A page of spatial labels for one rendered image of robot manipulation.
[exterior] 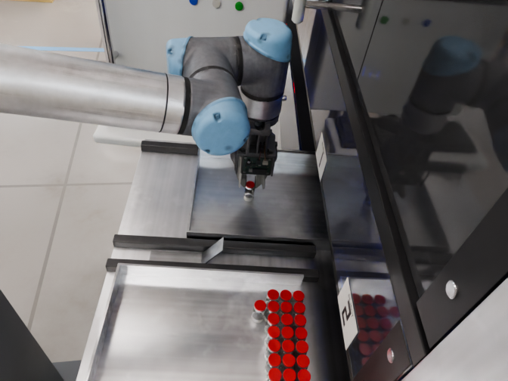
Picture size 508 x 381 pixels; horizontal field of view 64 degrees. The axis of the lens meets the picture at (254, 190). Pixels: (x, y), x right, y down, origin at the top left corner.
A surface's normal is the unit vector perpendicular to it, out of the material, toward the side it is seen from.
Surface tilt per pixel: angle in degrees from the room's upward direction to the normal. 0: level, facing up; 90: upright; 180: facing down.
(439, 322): 90
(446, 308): 90
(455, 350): 90
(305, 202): 0
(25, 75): 49
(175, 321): 0
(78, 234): 0
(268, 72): 90
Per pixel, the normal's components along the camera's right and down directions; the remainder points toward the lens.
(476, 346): -1.00, -0.07
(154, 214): 0.10, -0.68
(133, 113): 0.26, 0.66
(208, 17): -0.06, 0.73
